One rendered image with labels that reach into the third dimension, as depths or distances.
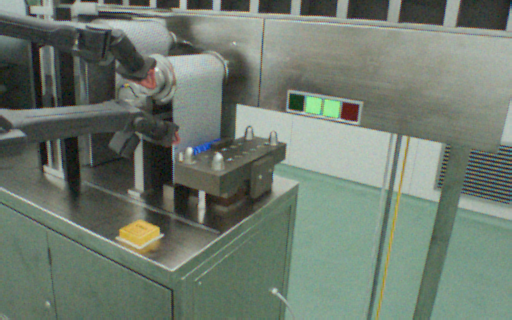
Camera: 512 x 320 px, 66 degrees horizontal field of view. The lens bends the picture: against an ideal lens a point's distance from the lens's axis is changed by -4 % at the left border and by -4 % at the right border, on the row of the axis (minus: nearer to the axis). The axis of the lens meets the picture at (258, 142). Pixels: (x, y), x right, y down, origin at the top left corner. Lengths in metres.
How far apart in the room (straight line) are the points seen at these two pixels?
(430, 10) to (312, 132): 2.77
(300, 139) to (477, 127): 2.91
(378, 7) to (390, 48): 0.15
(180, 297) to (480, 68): 0.95
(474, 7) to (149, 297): 1.14
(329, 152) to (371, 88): 2.69
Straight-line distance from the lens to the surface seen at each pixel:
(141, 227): 1.07
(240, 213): 1.19
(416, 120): 1.24
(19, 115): 0.82
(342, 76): 1.28
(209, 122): 1.35
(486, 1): 1.29
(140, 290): 1.12
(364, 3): 1.34
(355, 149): 3.82
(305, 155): 4.02
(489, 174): 3.68
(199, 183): 1.15
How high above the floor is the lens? 1.44
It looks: 17 degrees down
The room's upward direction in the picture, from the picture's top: 4 degrees clockwise
